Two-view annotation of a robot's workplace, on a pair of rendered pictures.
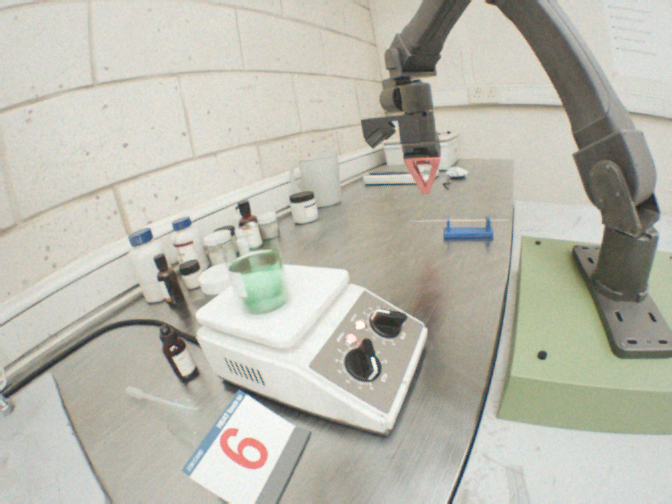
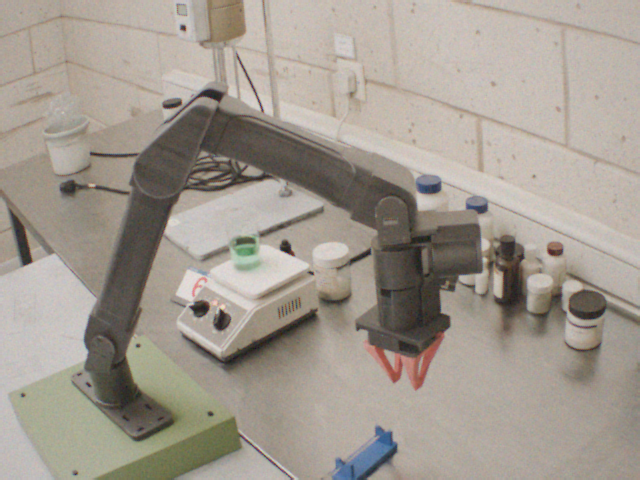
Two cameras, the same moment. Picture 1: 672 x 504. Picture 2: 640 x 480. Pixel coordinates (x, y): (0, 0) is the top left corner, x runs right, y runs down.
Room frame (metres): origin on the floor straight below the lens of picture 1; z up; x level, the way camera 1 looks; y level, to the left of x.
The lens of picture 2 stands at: (0.77, -1.03, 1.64)
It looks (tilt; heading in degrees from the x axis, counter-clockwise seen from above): 27 degrees down; 110
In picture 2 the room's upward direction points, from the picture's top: 6 degrees counter-clockwise
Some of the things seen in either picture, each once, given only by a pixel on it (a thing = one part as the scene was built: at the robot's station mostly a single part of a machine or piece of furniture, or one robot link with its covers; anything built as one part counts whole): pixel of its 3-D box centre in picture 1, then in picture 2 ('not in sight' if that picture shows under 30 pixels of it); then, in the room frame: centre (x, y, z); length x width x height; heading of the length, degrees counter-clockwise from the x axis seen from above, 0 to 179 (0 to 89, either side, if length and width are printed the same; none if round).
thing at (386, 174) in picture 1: (401, 173); not in sight; (1.14, -0.30, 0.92); 0.26 x 0.19 x 0.05; 57
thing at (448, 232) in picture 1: (468, 226); (364, 454); (0.52, -0.26, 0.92); 0.10 x 0.03 x 0.04; 67
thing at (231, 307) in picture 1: (272, 296); (259, 270); (0.26, 0.07, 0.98); 0.12 x 0.12 x 0.01; 60
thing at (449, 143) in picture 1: (424, 150); not in sight; (1.41, -0.49, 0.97); 0.37 x 0.31 x 0.14; 145
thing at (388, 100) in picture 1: (401, 82); (430, 227); (0.59, -0.18, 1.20); 0.12 x 0.09 x 0.12; 14
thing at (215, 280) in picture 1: (227, 298); (332, 272); (0.35, 0.15, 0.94); 0.06 x 0.06 x 0.08
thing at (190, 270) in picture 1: (192, 274); not in sight; (0.50, 0.28, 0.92); 0.04 x 0.04 x 0.04
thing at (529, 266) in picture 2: not in sight; (529, 269); (0.68, 0.20, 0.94); 0.03 x 0.03 x 0.09
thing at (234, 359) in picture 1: (303, 336); (250, 300); (0.25, 0.05, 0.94); 0.22 x 0.13 x 0.08; 60
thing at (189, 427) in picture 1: (194, 420); not in sight; (0.17, 0.16, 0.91); 0.06 x 0.06 x 0.02
